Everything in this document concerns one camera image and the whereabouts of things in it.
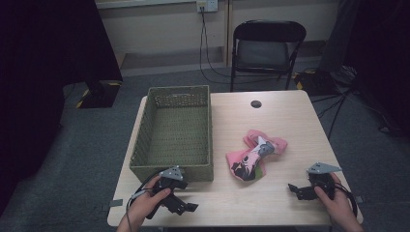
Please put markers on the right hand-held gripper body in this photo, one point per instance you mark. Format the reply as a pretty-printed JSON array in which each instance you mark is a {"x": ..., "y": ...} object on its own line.
[{"x": 320, "y": 180}]

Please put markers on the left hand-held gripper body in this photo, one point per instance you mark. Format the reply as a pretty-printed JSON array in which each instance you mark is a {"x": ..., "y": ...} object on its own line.
[{"x": 170, "y": 185}]

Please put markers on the pink sock with grey print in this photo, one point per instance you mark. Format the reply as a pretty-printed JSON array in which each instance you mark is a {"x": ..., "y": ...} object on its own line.
[{"x": 272, "y": 143}]

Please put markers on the green woven basket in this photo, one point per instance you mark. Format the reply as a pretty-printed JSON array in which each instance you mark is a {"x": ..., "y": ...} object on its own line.
[{"x": 175, "y": 135}]

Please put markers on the person's right hand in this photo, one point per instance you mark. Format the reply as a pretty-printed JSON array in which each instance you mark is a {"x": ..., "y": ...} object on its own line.
[{"x": 335, "y": 201}]

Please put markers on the person's left hand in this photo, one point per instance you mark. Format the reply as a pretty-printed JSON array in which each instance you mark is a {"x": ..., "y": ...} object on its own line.
[{"x": 146, "y": 201}]

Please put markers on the grey tape piece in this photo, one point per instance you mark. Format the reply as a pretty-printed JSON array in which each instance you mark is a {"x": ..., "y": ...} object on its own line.
[
  {"x": 358, "y": 199},
  {"x": 116, "y": 203}
]

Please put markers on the black stand legs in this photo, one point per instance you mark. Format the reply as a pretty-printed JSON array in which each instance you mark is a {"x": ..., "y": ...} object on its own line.
[{"x": 336, "y": 109}]

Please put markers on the black box with yellow stripes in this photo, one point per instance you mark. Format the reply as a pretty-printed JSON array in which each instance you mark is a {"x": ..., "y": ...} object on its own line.
[{"x": 314, "y": 82}]

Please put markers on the black stand base yellow stripes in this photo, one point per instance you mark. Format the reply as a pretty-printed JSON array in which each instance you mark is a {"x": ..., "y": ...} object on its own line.
[{"x": 100, "y": 93}]

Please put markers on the dark curtain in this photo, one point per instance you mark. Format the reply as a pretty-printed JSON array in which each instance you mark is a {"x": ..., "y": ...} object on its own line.
[
  {"x": 42, "y": 80},
  {"x": 380, "y": 58}
]

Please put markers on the black folding chair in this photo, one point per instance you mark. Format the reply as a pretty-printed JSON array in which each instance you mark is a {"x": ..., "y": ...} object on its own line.
[{"x": 267, "y": 48}]

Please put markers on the white wall outlet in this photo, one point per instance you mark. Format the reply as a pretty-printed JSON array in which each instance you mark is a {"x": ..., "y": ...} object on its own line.
[{"x": 207, "y": 5}]

